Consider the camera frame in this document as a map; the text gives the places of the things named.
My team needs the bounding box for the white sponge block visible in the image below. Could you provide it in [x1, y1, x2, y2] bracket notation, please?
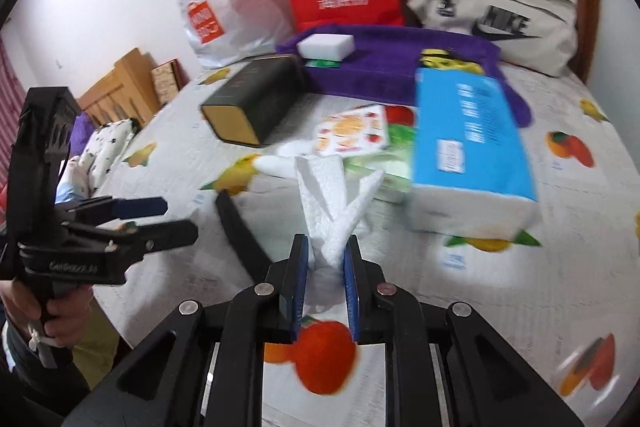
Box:
[296, 33, 355, 60]

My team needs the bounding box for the green tissue pack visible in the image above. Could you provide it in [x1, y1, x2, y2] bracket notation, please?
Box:
[345, 124, 418, 204]

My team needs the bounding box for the dark tea tin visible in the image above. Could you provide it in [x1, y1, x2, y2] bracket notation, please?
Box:
[200, 55, 307, 148]

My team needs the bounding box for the grey waist bag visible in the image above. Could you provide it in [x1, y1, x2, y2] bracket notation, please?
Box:
[404, 0, 578, 78]

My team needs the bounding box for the yellow mini duffel bag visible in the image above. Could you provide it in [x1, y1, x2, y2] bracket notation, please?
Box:
[420, 48, 486, 75]

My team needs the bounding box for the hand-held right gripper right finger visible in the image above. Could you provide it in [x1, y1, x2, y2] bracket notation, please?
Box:
[345, 234, 583, 427]

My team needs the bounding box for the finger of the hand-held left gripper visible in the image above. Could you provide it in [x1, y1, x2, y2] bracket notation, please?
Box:
[75, 219, 199, 258]
[65, 196, 169, 225]

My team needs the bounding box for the person's left forearm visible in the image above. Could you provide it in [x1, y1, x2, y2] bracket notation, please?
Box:
[0, 322, 96, 413]

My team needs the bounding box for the fruit print packet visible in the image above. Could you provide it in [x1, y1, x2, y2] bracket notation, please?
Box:
[314, 104, 391, 155]

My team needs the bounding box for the red striped curtain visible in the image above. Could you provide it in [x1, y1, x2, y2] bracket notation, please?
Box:
[0, 37, 27, 120]

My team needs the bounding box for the wooden bed headboard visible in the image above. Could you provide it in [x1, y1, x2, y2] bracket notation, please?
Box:
[77, 48, 161, 128]

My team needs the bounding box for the blue tissue pack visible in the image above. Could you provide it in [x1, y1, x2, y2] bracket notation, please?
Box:
[405, 67, 541, 235]

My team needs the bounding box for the patterned notebook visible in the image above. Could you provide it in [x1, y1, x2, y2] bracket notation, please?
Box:
[151, 59, 188, 105]

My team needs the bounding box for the purple plush toy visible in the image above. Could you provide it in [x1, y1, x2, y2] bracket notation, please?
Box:
[72, 112, 96, 148]

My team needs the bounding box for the white floral pillow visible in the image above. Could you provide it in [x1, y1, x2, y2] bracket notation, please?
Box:
[77, 118, 138, 198]

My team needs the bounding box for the person's left hand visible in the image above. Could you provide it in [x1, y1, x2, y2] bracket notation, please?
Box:
[0, 279, 93, 348]

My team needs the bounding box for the green blanket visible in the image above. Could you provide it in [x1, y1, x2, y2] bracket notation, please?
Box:
[75, 302, 121, 390]

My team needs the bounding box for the purple fabric storage bin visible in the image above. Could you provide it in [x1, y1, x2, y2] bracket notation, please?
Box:
[275, 24, 533, 128]

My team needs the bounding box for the brown wooden door frame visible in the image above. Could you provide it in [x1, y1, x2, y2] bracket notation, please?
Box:
[570, 0, 601, 88]

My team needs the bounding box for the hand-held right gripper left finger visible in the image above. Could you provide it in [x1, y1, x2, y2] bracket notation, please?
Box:
[65, 234, 311, 427]

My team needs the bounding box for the white tissue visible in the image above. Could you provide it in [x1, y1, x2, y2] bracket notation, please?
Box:
[255, 154, 386, 313]

